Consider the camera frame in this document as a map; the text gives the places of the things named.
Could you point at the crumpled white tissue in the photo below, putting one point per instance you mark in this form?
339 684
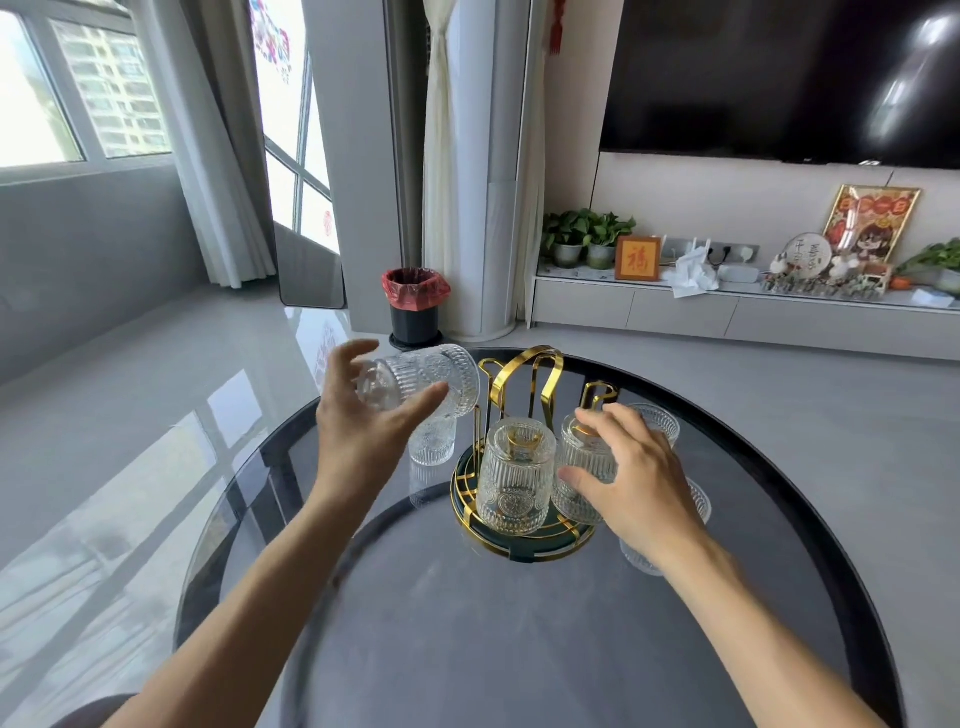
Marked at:
694 276

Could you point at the person's right thumb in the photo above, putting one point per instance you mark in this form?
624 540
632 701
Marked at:
581 484

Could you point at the white tissue packet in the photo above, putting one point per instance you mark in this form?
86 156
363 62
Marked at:
932 298

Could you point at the red paper window sticker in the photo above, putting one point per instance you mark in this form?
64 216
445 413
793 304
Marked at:
271 37

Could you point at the person's right forearm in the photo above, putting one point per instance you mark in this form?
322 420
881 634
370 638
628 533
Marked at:
765 645

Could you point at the grey wall socket strip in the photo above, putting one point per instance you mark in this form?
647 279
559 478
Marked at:
739 250

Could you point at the person's left forearm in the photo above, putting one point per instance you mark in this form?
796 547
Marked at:
247 622

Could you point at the green potted plant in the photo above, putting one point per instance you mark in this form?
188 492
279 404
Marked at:
566 234
606 238

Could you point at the gold cup rack green tray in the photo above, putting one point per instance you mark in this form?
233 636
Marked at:
536 375

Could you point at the black bin with red bag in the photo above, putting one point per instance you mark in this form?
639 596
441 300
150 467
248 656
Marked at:
415 307

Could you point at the grey window curtain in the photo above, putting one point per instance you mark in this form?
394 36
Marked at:
210 150

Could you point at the white decorative plate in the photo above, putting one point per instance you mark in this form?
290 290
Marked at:
808 251

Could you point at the person's left hand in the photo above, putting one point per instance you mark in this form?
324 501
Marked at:
349 442

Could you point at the person's right middle finger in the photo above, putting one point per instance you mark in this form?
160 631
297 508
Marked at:
626 424

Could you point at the gold framed colourful picture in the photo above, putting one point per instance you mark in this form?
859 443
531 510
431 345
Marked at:
874 221

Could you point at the cream curtain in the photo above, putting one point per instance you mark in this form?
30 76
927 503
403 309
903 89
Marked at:
439 150

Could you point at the white television cabinet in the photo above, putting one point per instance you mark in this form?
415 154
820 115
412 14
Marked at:
720 315

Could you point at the person's right hand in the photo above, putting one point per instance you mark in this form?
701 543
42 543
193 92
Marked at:
652 502

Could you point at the red hanging knot ornament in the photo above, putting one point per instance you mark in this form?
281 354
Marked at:
557 26

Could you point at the black wall television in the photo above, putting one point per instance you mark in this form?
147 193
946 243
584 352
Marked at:
780 75

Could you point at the person's left thumb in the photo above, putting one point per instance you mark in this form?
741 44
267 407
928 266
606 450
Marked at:
420 403

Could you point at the white standing air conditioner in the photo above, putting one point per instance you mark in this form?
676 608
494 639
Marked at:
487 187

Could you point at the small framed red character picture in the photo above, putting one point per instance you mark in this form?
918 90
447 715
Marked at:
638 259

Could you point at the row of small figurines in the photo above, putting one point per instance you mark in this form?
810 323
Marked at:
817 285

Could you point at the small white box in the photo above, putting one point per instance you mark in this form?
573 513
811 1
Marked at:
739 274

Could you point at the glass balcony door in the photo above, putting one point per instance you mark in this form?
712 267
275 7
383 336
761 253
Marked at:
304 172

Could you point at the white framed window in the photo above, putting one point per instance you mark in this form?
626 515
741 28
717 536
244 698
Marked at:
67 82

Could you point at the leafy green plant white pot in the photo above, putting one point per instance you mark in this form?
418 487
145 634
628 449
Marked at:
937 262

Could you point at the ribbed clear glass cup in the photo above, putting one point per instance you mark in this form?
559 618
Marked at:
427 371
516 480
433 444
660 421
637 559
589 454

